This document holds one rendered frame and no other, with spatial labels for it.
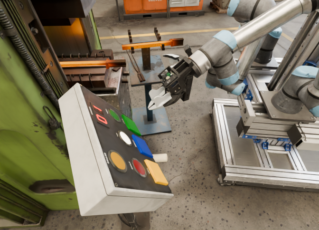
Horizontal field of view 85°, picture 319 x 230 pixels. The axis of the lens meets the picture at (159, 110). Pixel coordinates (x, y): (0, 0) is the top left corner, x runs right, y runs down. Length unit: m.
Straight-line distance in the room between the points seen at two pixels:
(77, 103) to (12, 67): 0.21
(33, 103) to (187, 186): 1.30
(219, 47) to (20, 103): 0.64
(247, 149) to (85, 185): 1.46
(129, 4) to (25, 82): 4.00
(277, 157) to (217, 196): 0.58
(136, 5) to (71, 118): 4.16
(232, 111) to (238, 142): 0.36
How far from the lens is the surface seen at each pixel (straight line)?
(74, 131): 0.47
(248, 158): 1.64
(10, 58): 0.64
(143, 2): 4.54
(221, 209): 1.63
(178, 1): 4.67
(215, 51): 0.61
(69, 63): 1.07
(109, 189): 0.35
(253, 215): 1.71
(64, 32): 1.26
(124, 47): 1.26
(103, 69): 0.99
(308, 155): 1.93
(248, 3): 1.07
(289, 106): 1.14
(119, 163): 0.40
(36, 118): 0.72
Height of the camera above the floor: 1.51
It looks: 47 degrees down
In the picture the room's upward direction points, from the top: straight up
